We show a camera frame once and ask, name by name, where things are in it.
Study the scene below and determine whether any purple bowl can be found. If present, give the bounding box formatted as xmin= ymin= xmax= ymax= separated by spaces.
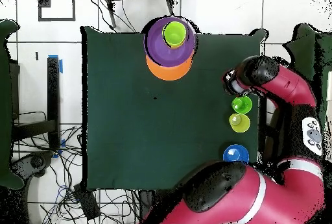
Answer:
xmin=143 ymin=16 xmax=196 ymax=68

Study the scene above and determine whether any dark green table cloth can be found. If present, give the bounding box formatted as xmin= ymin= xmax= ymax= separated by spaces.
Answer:
xmin=81 ymin=25 xmax=268 ymax=192

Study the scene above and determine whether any large orange bowl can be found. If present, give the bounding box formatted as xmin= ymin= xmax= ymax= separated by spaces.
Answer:
xmin=145 ymin=53 xmax=194 ymax=82

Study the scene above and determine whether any dark office chair base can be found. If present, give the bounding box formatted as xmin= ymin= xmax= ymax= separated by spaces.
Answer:
xmin=11 ymin=150 xmax=54 ymax=179

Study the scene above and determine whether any tangle of cables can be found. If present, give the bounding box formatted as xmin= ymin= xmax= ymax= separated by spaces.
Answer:
xmin=12 ymin=110 xmax=141 ymax=224

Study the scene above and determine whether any blue bowl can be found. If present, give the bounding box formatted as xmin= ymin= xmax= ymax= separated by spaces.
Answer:
xmin=222 ymin=143 xmax=250 ymax=164

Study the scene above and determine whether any black square frame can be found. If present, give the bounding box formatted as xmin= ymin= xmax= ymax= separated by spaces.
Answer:
xmin=38 ymin=0 xmax=77 ymax=23

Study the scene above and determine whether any black metal stand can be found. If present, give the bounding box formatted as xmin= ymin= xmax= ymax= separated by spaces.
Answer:
xmin=11 ymin=56 xmax=61 ymax=152

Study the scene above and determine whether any yellow cup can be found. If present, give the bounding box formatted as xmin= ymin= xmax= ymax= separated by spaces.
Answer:
xmin=228 ymin=113 xmax=252 ymax=134

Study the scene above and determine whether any blue tape strip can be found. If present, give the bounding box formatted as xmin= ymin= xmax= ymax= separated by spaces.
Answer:
xmin=52 ymin=138 xmax=66 ymax=159
xmin=47 ymin=55 xmax=64 ymax=75

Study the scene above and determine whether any lime green cup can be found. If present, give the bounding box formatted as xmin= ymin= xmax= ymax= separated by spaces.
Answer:
xmin=161 ymin=21 xmax=188 ymax=49

